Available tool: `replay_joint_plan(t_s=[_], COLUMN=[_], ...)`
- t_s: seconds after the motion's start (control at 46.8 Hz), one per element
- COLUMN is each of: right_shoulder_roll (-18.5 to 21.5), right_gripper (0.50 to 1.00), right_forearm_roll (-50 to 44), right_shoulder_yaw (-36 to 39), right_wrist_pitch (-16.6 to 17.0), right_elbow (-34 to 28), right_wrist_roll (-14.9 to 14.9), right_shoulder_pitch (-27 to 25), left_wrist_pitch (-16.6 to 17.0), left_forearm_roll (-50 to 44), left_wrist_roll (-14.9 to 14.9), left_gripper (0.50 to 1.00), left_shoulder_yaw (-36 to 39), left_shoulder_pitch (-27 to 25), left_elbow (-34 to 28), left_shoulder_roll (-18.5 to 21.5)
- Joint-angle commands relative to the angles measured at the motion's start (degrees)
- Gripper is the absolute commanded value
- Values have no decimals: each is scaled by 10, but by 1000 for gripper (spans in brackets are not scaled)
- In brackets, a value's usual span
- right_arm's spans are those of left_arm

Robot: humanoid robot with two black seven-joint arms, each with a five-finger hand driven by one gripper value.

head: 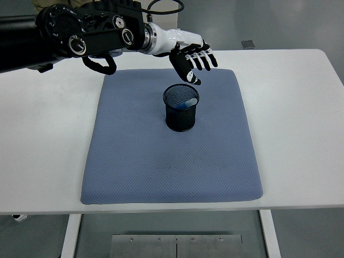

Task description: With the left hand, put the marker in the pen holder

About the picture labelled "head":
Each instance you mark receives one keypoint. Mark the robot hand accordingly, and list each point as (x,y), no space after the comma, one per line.
(174,39)

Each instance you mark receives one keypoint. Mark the blue marker with clear cap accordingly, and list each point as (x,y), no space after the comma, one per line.
(188,103)

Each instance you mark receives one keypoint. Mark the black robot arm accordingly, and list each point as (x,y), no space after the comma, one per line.
(80,35)

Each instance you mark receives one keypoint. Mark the black mesh pen holder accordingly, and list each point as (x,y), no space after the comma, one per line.
(180,118)

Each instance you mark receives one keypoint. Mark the white cabinet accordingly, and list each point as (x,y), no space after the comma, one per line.
(164,16)

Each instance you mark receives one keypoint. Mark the grey floor plate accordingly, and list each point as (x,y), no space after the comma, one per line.
(249,44)

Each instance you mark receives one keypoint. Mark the blue-grey quilted mat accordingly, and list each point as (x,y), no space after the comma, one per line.
(172,166)

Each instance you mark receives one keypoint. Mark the white table leg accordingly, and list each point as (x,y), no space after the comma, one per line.
(270,236)
(70,236)

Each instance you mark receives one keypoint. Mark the small white and black object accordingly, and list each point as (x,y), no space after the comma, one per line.
(19,217)

